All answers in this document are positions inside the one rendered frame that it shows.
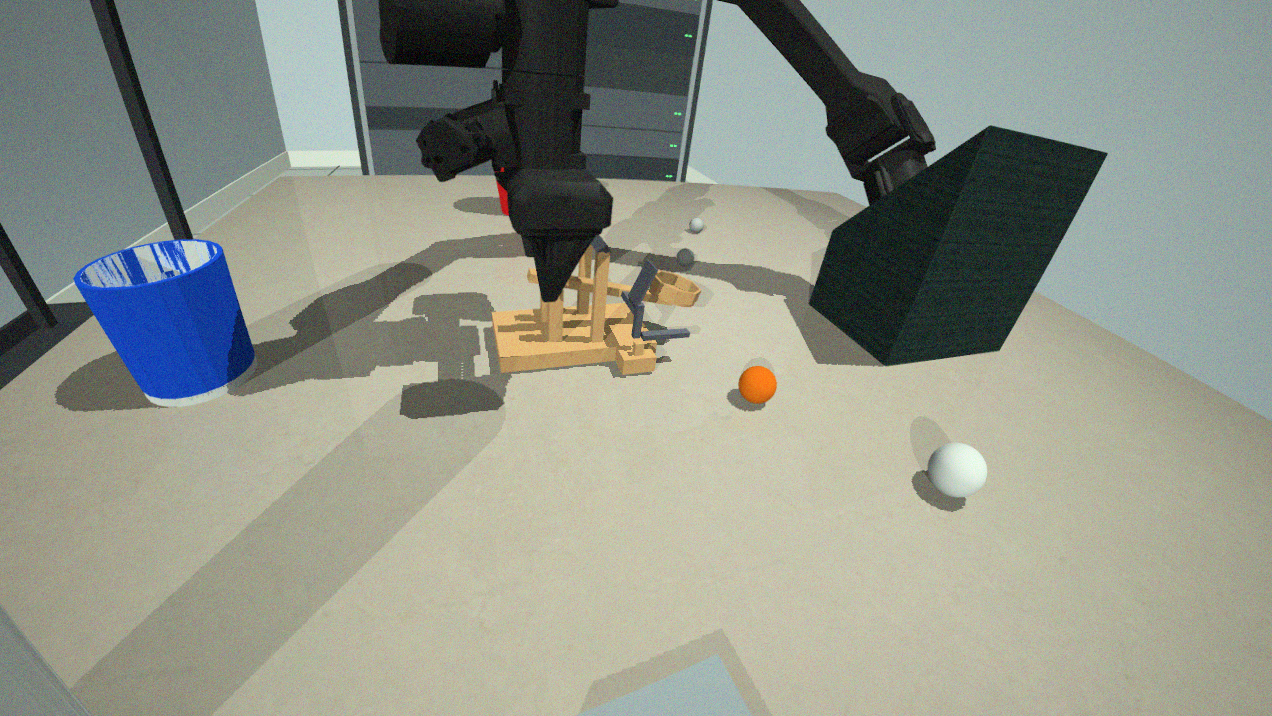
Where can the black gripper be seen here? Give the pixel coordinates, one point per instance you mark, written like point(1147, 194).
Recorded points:
point(556, 211)

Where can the white ball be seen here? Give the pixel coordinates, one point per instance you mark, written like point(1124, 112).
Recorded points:
point(957, 469)

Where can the red plastic cup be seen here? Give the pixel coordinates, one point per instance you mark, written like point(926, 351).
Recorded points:
point(503, 196)

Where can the blue mug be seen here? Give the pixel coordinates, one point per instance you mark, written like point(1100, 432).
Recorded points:
point(171, 312)

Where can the wooden toy catapult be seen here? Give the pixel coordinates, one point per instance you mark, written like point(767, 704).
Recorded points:
point(555, 336)

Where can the orange ball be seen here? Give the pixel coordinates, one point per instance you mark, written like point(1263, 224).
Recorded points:
point(757, 384)

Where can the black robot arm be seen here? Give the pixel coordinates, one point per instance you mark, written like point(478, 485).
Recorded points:
point(865, 114)

